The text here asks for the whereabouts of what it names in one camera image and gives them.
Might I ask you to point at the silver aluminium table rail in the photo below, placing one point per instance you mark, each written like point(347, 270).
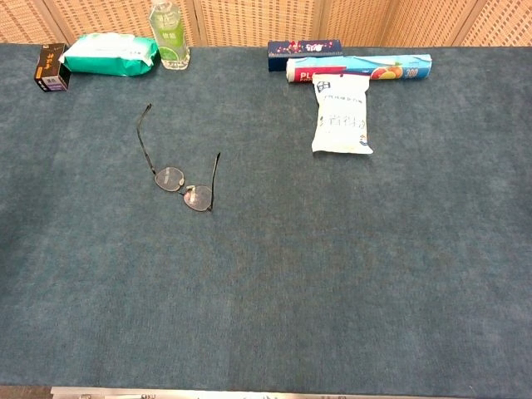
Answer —
point(291, 392)

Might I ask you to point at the black wire-frame eyeglasses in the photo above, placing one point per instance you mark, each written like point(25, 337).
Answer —
point(168, 179)

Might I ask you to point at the green wet wipes pack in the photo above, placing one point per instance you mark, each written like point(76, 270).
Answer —
point(108, 56)

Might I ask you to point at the blue plastic wrap box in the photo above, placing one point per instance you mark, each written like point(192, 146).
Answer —
point(353, 66)

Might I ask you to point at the woven wicker folding screen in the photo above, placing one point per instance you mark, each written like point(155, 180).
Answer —
point(257, 21)

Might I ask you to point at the white plastic bag pack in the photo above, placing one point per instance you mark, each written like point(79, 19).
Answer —
point(341, 120)

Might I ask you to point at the small black carton box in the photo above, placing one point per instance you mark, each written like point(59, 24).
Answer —
point(50, 66)

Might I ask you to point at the long dark blue box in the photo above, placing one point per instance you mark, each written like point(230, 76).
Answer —
point(291, 47)

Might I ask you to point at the clear bottle green label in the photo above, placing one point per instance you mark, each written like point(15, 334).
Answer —
point(168, 37)

